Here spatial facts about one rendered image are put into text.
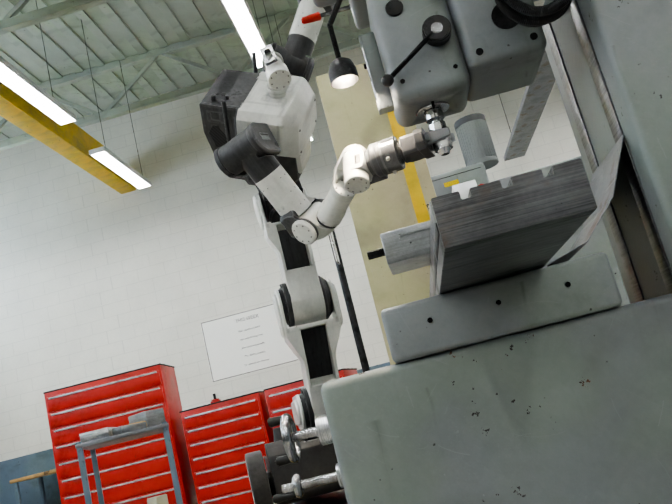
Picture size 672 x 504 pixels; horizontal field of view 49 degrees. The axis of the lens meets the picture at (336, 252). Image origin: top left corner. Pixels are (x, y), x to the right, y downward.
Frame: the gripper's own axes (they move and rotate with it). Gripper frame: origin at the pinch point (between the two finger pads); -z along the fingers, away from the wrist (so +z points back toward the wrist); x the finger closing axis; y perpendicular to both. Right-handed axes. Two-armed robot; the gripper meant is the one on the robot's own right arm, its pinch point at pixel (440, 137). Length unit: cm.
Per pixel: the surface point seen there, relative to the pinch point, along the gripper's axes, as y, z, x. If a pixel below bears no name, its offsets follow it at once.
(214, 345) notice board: -76, 518, 798
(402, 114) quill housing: -8.1, 7.2, -2.9
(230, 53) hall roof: -490, 378, 771
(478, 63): -11.6, -14.4, -8.0
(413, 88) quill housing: -10.4, 1.5, -10.6
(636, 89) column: 8.5, -44.3, -12.6
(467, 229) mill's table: 37, -10, -68
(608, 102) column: 6.7, -38.9, -4.3
